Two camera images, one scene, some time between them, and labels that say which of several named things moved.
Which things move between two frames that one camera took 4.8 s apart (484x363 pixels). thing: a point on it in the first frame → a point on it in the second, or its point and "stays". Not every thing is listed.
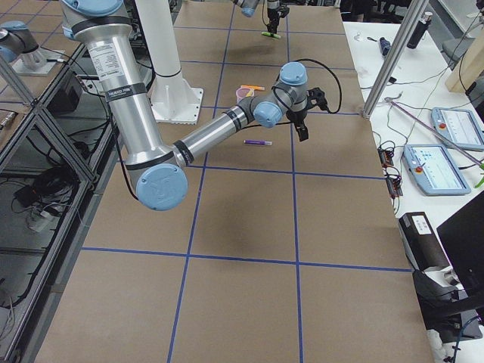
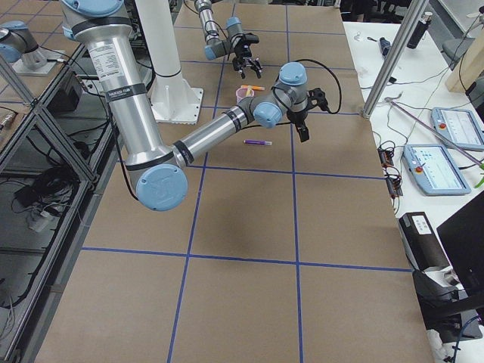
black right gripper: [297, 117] stays
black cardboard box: [421, 242] stays
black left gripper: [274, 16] → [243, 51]
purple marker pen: [255, 141] stays
